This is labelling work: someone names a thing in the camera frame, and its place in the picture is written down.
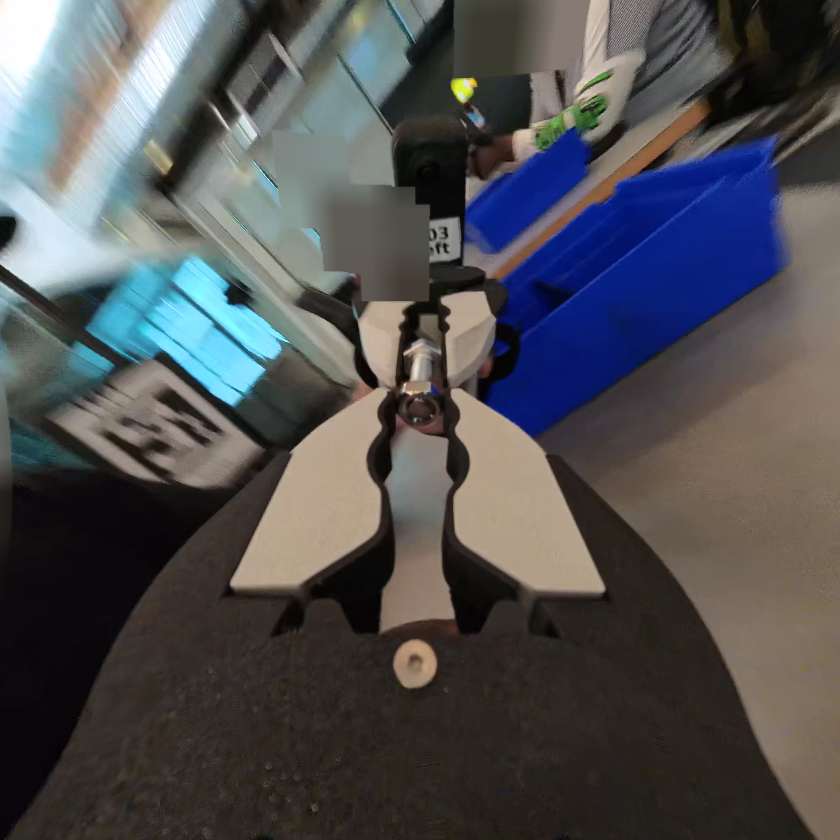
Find steel hex nut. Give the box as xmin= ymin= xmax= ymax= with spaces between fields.
xmin=397 ymin=379 xmax=442 ymax=424

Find wood-edged table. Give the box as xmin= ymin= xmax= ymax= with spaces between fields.
xmin=489 ymin=98 xmax=713 ymax=280

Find black round-top stand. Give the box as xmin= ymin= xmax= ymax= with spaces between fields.
xmin=0 ymin=213 xmax=142 ymax=368

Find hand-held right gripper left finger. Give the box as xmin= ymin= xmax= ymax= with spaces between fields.
xmin=230 ymin=386 xmax=397 ymax=635

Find dark wall screen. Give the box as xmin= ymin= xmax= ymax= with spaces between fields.
xmin=453 ymin=72 xmax=534 ymax=135

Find black jacket yellow stripes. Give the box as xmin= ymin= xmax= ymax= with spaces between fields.
xmin=712 ymin=0 xmax=840 ymax=126

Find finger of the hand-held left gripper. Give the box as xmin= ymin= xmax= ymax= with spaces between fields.
xmin=438 ymin=292 xmax=497 ymax=389
xmin=357 ymin=301 xmax=411 ymax=389

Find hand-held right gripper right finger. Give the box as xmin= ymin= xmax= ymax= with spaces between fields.
xmin=438 ymin=387 xmax=606 ymax=635

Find framed code sign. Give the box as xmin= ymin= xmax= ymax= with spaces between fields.
xmin=46 ymin=354 xmax=266 ymax=490

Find blue plastic bin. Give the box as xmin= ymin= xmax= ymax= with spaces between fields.
xmin=482 ymin=134 xmax=788 ymax=439
xmin=465 ymin=128 xmax=595 ymax=253

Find person's black sweater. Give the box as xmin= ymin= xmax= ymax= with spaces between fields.
xmin=0 ymin=469 xmax=224 ymax=821

